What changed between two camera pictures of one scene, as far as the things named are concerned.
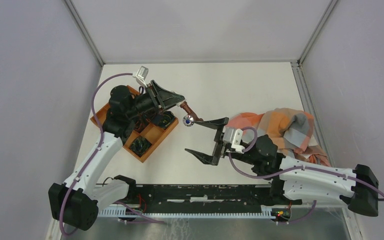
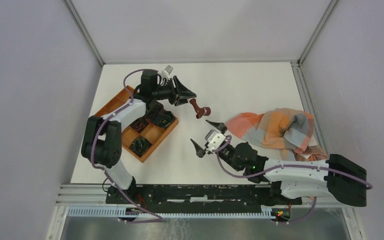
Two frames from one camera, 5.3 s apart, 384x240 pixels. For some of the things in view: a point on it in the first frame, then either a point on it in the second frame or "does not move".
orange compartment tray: x=141 y=142 does not move
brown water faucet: x=189 y=120 → x=200 y=111
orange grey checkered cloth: x=292 y=131 does not move
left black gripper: x=161 y=98 → x=182 y=92
